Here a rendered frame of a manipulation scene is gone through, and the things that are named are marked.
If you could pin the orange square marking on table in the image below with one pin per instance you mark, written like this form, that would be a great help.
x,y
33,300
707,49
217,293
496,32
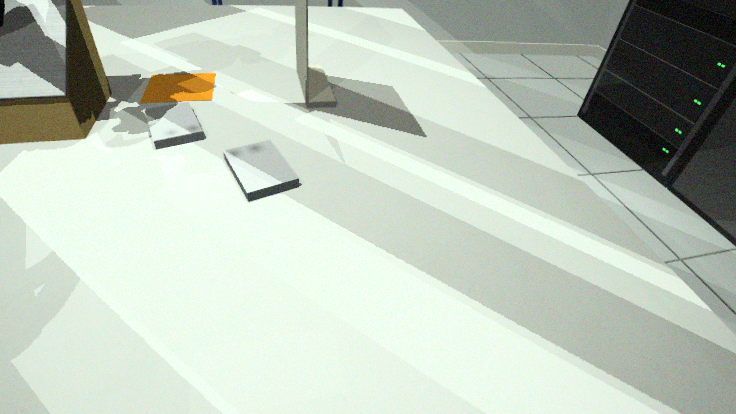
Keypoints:
x,y
179,87

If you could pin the grey panel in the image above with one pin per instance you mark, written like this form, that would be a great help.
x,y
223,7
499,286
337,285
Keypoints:
x,y
316,89

